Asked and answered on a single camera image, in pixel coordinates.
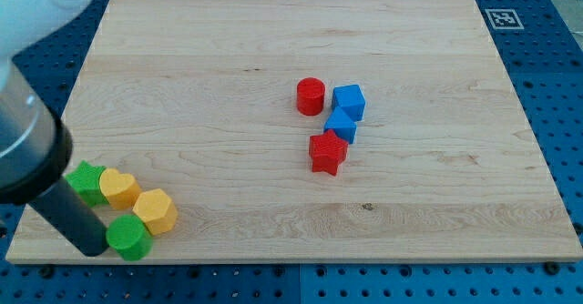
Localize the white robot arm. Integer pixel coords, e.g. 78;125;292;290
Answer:
1;0;107;257

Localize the wooden board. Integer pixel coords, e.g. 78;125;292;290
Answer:
5;0;583;266

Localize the green star block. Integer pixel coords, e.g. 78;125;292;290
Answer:
66;160;107;208

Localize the yellow hexagon block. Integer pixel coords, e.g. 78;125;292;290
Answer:
132;188;178;236

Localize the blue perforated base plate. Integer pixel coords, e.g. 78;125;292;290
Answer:
1;0;582;303

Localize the red cylinder block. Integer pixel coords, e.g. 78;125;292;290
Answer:
296;77;325;116

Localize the red star block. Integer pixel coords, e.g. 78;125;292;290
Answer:
309;129;348;176

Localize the green cylinder block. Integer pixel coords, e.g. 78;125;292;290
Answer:
106;215;153;261

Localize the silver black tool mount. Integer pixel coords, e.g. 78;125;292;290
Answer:
1;63;72;205

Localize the yellow heart block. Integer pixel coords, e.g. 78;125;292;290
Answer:
99;167;142;210

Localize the white fiducial marker tag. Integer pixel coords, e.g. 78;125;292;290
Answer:
486;8;524;30

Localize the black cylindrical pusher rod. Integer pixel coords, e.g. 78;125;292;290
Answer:
28;177;108;257

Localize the blue triangle block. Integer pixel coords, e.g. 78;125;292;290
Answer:
323;107;357;144

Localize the blue cube block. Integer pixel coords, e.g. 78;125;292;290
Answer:
332;84;366;121

